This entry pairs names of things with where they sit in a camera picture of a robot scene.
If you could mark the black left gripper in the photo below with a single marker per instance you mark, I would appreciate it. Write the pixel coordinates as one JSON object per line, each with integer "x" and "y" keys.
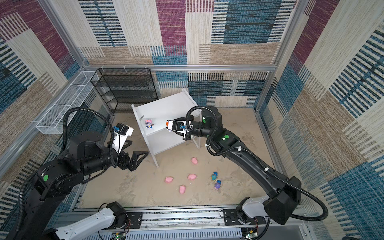
{"x": 134, "y": 162}

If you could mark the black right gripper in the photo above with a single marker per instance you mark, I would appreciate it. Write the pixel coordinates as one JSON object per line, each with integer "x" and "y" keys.
{"x": 187, "y": 138}

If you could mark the orange-haired doll figure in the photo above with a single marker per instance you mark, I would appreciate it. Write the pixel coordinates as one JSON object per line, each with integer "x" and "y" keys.
{"x": 168, "y": 125}

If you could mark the pink-haired doll figure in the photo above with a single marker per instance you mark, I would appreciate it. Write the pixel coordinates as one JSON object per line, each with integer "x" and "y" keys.
{"x": 149, "y": 124}

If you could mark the purple penguin toy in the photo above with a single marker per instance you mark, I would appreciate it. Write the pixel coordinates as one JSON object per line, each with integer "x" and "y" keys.
{"x": 217, "y": 185}

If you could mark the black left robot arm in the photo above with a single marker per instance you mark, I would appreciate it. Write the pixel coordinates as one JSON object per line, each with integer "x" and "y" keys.
{"x": 83, "y": 158}

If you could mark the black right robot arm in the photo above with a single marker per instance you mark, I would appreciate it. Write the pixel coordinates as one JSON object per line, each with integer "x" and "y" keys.
{"x": 283, "y": 193}

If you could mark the white two-tier shelf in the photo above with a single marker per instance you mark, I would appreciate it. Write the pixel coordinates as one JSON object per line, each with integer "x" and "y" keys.
{"x": 159, "y": 139}

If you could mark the pink pig toy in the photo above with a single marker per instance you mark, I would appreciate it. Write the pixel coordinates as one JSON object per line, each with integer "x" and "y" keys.
{"x": 194, "y": 161}
{"x": 182, "y": 189}
{"x": 192, "y": 177}
{"x": 168, "y": 180}

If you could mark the teal penguin toy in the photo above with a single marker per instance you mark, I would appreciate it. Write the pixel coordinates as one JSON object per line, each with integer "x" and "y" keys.
{"x": 214, "y": 176}

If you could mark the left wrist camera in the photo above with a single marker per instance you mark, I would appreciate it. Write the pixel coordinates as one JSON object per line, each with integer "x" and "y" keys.
{"x": 121, "y": 133}

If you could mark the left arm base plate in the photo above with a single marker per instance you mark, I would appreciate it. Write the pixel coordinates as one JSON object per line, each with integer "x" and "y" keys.
{"x": 132, "y": 220}

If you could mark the black wire mesh shelf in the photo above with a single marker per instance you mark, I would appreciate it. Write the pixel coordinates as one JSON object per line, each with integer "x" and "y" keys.
{"x": 122, "y": 88}

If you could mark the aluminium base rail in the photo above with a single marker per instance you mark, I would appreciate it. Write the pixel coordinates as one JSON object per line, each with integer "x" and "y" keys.
{"x": 201, "y": 223}

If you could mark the white wire wall basket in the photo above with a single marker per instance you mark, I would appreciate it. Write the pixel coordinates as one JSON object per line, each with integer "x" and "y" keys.
{"x": 73, "y": 96}

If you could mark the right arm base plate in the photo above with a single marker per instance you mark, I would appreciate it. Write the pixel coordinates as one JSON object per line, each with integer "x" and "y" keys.
{"x": 232, "y": 217}

